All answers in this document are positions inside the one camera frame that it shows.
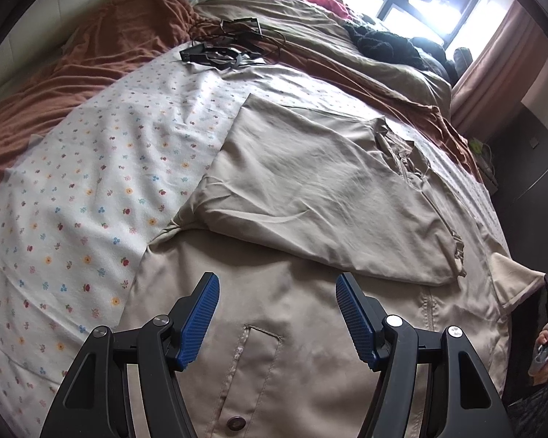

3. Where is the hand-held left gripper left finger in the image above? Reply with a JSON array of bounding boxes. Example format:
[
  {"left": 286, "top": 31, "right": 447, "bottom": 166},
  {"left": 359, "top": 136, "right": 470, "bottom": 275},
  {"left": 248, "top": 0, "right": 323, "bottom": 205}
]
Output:
[{"left": 40, "top": 272, "right": 221, "bottom": 438}]

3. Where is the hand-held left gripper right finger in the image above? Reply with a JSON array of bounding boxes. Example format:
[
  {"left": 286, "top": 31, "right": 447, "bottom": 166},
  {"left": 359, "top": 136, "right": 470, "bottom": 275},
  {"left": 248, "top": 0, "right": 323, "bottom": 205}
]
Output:
[{"left": 335, "top": 272, "right": 516, "bottom": 438}]

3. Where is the beige coat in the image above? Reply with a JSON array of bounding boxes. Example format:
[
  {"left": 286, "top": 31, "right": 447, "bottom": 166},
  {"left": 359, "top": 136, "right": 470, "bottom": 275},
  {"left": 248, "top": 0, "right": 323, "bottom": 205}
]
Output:
[{"left": 119, "top": 92, "right": 546, "bottom": 438}]

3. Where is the pile of dark clothes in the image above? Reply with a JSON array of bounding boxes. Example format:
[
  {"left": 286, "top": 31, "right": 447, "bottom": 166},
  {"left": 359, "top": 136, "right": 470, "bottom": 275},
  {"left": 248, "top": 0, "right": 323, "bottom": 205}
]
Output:
[{"left": 345, "top": 18, "right": 455, "bottom": 78}]

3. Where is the dark wardrobe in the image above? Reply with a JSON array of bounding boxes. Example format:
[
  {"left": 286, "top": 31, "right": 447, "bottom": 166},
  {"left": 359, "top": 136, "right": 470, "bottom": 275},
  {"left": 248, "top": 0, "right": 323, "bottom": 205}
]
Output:
[{"left": 484, "top": 96, "right": 548, "bottom": 284}]

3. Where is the white nightstand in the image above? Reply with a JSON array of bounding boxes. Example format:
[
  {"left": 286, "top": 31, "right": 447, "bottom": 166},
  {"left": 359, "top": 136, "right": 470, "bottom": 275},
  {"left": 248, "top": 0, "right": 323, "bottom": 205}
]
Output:
[{"left": 468, "top": 137, "right": 501, "bottom": 192}]

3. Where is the white floral bed sheet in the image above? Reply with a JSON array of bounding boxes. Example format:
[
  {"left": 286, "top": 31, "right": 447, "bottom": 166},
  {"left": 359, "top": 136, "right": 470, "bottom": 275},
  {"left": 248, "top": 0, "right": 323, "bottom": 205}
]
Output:
[{"left": 0, "top": 48, "right": 514, "bottom": 425}]

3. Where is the pink curtain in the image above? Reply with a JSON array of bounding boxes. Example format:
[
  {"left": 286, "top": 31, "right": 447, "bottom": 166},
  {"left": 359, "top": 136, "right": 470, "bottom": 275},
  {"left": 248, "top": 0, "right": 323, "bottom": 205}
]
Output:
[{"left": 450, "top": 0, "right": 548, "bottom": 138}]

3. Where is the brown blanket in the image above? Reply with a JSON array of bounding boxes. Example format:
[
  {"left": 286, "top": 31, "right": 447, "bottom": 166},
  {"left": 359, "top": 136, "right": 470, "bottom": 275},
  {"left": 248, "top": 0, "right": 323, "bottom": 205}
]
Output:
[{"left": 0, "top": 0, "right": 485, "bottom": 211}]

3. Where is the olive beige duvet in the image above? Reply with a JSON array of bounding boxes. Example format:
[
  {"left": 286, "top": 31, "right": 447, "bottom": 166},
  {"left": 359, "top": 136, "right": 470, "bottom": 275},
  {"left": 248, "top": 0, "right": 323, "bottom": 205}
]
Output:
[{"left": 194, "top": 0, "right": 453, "bottom": 115}]

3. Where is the window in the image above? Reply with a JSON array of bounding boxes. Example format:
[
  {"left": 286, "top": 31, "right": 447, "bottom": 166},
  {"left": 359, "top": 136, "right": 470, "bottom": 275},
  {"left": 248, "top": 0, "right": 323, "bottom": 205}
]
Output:
[{"left": 297, "top": 0, "right": 517, "bottom": 46}]

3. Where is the red cloth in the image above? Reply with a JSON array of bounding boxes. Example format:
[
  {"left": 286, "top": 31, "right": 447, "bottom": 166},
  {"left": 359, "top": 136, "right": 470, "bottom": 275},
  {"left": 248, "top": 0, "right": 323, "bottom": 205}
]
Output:
[{"left": 301, "top": 0, "right": 352, "bottom": 16}]

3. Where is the black device with cables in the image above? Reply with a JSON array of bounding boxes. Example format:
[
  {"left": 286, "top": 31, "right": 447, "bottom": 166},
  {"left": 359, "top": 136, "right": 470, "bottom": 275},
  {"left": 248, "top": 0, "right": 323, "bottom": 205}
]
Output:
[{"left": 179, "top": 17, "right": 286, "bottom": 71}]

